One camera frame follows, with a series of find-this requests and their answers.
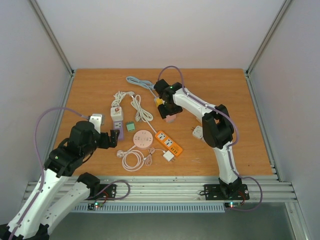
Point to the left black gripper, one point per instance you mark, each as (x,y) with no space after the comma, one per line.
(113,143)

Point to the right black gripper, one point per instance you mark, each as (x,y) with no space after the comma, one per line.
(169,111)

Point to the yellow cube socket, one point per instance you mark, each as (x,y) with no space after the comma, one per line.
(158,101)

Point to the pink cube socket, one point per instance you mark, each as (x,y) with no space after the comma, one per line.
(170,118)

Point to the white cube socket with flower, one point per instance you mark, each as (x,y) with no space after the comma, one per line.
(116,113)

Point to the orange power strip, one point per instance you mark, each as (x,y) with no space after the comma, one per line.
(167,142)

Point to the white USB charger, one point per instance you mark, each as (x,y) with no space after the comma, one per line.
(168,156)

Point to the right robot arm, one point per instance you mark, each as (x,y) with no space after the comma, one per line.
(217,129)

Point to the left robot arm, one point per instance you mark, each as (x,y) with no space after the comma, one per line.
(39,216)

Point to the green plug adapter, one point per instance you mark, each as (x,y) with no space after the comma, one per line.
(130,126)

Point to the white square plug adapter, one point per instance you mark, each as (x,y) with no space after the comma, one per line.
(198,132)

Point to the purple power strip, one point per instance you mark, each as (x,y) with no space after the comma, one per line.
(118,125)

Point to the pink round power socket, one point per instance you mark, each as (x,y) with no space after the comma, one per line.
(143,139)

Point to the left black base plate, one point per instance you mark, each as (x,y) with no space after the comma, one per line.
(109,192)

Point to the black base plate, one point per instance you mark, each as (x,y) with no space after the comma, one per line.
(214,192)
(109,192)

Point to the blue slotted cable duct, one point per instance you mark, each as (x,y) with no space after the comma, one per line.
(141,208)

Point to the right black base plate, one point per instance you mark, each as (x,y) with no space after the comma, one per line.
(214,192)

